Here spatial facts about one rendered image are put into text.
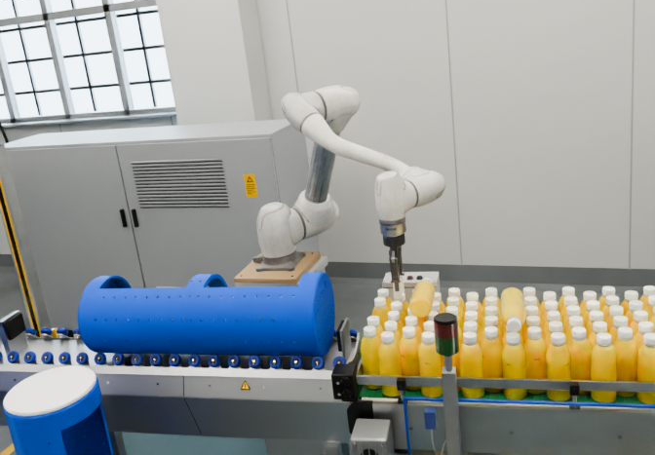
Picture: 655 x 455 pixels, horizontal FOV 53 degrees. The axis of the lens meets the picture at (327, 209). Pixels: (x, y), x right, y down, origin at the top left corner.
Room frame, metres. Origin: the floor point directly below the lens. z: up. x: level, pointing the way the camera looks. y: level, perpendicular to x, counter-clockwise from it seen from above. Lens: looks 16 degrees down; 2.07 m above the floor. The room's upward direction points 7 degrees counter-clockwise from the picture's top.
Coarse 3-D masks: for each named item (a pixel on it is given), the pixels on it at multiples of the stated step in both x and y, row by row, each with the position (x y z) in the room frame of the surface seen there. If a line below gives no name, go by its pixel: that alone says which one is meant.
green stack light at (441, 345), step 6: (456, 336) 1.59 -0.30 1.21; (438, 342) 1.60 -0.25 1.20; (444, 342) 1.58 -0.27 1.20; (450, 342) 1.58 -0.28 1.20; (456, 342) 1.59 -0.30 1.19; (438, 348) 1.60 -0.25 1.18; (444, 348) 1.58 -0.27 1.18; (450, 348) 1.58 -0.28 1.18; (456, 348) 1.59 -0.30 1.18; (444, 354) 1.58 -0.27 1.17; (450, 354) 1.58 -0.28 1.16
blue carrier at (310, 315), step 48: (96, 288) 2.23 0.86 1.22; (144, 288) 2.18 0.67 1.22; (192, 288) 2.13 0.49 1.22; (240, 288) 2.08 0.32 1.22; (288, 288) 2.03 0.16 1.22; (96, 336) 2.15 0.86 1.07; (144, 336) 2.10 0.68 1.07; (192, 336) 2.05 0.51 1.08; (240, 336) 2.01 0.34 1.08; (288, 336) 1.96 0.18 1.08
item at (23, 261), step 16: (0, 144) 2.79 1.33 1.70; (0, 160) 2.75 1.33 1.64; (0, 176) 2.73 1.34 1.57; (0, 192) 2.74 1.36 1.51; (16, 192) 2.79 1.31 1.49; (0, 208) 2.75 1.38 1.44; (16, 208) 2.76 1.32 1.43; (16, 224) 2.74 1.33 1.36; (16, 240) 2.74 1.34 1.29; (16, 256) 2.74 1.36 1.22; (32, 256) 2.79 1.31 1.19; (16, 272) 2.75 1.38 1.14; (32, 272) 2.76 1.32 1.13; (32, 288) 2.74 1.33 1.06; (32, 304) 2.74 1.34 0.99; (32, 320) 2.74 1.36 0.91; (48, 320) 2.78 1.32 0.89
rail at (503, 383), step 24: (360, 384) 1.84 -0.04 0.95; (384, 384) 1.81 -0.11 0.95; (408, 384) 1.79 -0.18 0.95; (432, 384) 1.78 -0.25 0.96; (480, 384) 1.74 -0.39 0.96; (504, 384) 1.72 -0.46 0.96; (528, 384) 1.70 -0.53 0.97; (552, 384) 1.69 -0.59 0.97; (600, 384) 1.65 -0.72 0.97; (624, 384) 1.63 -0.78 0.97; (648, 384) 1.62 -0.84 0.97
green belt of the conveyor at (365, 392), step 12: (360, 396) 1.85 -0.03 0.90; (372, 396) 1.84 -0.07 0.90; (384, 396) 1.83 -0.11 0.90; (408, 396) 1.82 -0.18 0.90; (420, 396) 1.81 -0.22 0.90; (492, 396) 1.76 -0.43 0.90; (504, 396) 1.76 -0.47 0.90; (528, 396) 1.74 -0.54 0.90; (540, 396) 1.74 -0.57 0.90; (588, 396) 1.71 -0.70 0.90
